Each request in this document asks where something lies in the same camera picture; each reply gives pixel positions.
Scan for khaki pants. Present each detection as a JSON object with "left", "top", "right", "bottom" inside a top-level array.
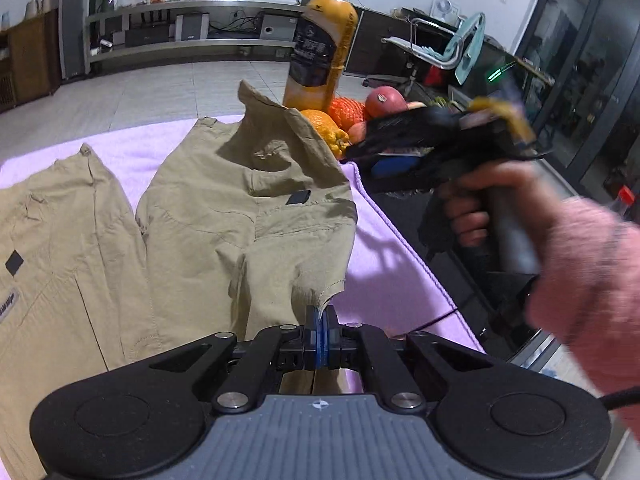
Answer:
[{"left": 0, "top": 79, "right": 360, "bottom": 466}]

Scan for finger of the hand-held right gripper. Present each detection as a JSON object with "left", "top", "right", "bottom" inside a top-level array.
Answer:
[
  {"left": 345, "top": 109, "right": 451, "bottom": 160},
  {"left": 369, "top": 152, "right": 441, "bottom": 196}
]

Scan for purple towel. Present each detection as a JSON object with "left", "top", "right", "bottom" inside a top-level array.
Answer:
[{"left": 0, "top": 116, "right": 486, "bottom": 396}]

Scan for teal cloth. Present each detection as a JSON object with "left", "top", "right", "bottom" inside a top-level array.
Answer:
[{"left": 440, "top": 12, "right": 487, "bottom": 83}]

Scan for thick black cable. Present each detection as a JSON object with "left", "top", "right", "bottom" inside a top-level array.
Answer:
[{"left": 597, "top": 382, "right": 640, "bottom": 413}]

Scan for dark glass sliding door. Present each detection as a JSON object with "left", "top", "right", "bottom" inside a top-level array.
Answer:
[{"left": 515, "top": 0, "right": 640, "bottom": 196}]

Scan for fruit in red mesh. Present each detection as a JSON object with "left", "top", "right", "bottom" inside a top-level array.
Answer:
[{"left": 327, "top": 96, "right": 371, "bottom": 133}]

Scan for tall grey tower speaker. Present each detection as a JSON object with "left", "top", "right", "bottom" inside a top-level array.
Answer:
[{"left": 60, "top": 0, "right": 93, "bottom": 81}]

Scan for red capped bottle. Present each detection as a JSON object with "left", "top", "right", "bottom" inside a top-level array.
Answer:
[{"left": 607, "top": 185, "right": 636, "bottom": 221}]

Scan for wooden cabinet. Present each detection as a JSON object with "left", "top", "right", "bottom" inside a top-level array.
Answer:
[{"left": 0, "top": 10, "right": 63, "bottom": 113}]

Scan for office chair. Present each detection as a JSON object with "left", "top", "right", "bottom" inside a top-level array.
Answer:
[{"left": 362, "top": 7, "right": 488, "bottom": 93}]

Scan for white fan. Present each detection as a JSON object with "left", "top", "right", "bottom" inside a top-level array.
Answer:
[{"left": 430, "top": 0, "right": 461, "bottom": 23}]

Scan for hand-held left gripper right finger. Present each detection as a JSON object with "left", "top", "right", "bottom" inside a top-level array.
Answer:
[{"left": 322, "top": 305, "right": 506, "bottom": 413}]

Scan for steel media shelf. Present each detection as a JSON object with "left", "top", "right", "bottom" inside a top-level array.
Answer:
[{"left": 82, "top": 0, "right": 306, "bottom": 73}]

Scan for orange juice bottle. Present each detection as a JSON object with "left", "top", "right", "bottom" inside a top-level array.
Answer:
[{"left": 282, "top": 0, "right": 360, "bottom": 111}]

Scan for grey speaker box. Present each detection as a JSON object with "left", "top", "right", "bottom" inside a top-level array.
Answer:
[
  {"left": 260, "top": 14, "right": 298, "bottom": 41},
  {"left": 175, "top": 12, "right": 211, "bottom": 42}
]

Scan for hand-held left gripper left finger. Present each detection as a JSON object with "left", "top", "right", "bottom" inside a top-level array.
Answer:
[{"left": 120, "top": 305, "right": 322, "bottom": 414}]

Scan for large orange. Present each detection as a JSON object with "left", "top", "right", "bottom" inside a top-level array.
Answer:
[{"left": 300, "top": 109, "right": 351, "bottom": 161}]

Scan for thin black cable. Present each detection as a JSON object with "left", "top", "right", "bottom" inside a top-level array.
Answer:
[{"left": 410, "top": 305, "right": 461, "bottom": 333}]

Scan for person's right hand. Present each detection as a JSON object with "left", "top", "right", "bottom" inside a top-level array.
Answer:
[{"left": 437, "top": 164, "right": 548, "bottom": 261}]

